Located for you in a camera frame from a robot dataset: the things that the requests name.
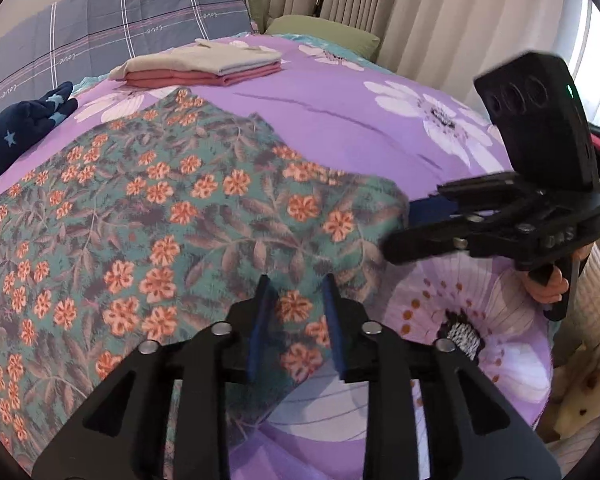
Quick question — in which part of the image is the teal floral shirt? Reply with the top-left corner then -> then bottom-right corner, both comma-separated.
0,88 -> 405,468

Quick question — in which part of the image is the person right hand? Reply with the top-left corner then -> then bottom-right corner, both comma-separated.
518,244 -> 594,304

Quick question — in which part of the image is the beige curtain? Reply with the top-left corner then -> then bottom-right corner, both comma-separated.
264,0 -> 593,105

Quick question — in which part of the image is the beige knit sweater right sleeve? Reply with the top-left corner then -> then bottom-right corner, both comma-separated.
549,244 -> 600,466

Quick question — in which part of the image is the purple floral bedsheet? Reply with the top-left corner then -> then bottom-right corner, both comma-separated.
0,36 -> 552,479

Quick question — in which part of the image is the green pillow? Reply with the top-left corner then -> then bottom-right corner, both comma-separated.
265,14 -> 380,61

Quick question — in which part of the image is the beige folded garment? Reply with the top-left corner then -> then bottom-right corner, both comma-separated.
108,39 -> 282,80

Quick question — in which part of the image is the navy star plush toy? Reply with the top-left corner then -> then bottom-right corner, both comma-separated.
0,81 -> 78,177

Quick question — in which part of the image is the pink folded garment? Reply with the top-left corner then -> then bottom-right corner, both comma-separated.
123,62 -> 282,89

